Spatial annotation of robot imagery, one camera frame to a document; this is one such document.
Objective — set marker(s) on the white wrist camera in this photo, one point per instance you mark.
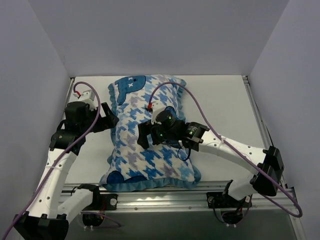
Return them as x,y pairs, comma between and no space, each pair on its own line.
87,97
155,108

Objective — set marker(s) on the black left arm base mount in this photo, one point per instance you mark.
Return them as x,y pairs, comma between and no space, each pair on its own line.
105,202

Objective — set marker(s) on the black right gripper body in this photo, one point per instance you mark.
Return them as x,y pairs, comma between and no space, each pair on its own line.
146,132

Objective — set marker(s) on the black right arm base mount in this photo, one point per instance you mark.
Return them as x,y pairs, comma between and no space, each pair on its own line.
220,200

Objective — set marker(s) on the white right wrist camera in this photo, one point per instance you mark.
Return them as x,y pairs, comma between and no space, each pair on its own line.
155,108

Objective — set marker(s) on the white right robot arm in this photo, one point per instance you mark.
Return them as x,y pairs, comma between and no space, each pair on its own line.
200,138

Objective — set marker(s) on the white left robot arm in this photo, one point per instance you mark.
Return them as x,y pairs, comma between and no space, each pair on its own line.
44,218

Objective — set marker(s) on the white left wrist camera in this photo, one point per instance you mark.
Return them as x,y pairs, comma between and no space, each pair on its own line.
87,97

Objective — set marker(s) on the aluminium right side rail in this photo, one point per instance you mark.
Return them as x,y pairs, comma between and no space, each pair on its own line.
257,135

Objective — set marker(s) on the aluminium rail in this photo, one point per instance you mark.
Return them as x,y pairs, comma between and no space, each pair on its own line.
257,135
65,105

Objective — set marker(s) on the aluminium left side rail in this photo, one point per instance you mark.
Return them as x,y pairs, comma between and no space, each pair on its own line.
65,105

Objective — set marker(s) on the aluminium front rail frame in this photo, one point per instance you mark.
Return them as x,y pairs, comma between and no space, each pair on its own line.
172,199

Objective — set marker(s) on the blue houndstooth pillow with pillowcase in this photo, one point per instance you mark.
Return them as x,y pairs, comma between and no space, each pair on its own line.
132,168

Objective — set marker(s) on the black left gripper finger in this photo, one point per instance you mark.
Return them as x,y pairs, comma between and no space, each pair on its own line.
107,122
106,109

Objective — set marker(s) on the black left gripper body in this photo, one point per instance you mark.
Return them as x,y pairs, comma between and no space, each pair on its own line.
100,121

